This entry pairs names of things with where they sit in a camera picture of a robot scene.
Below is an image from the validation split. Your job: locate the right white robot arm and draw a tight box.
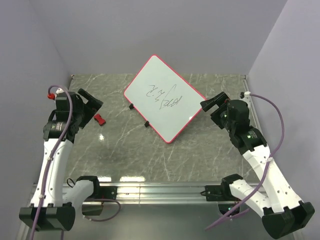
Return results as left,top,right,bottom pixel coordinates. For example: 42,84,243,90
200,91,315,239

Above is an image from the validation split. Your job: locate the red and black eraser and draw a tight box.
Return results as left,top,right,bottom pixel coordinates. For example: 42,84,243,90
93,113,106,126

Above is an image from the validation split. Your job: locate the near black board clip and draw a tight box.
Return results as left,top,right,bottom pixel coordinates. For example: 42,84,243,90
144,121,150,128

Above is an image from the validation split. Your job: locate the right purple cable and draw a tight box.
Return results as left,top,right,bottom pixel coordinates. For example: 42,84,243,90
204,92,286,232

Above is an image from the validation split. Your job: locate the white board with pink frame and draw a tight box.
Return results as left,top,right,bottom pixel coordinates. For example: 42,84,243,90
123,54,206,144

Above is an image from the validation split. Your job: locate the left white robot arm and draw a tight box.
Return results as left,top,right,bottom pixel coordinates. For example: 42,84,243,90
19,88,103,232

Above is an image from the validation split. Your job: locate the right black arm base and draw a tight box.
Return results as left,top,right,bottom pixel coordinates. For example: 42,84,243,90
200,185,232,202

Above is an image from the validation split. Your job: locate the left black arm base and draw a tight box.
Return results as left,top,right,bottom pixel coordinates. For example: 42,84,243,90
92,185,118,200

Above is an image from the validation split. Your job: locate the aluminium rail at table front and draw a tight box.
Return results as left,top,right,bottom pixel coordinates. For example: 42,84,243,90
29,181,291,205

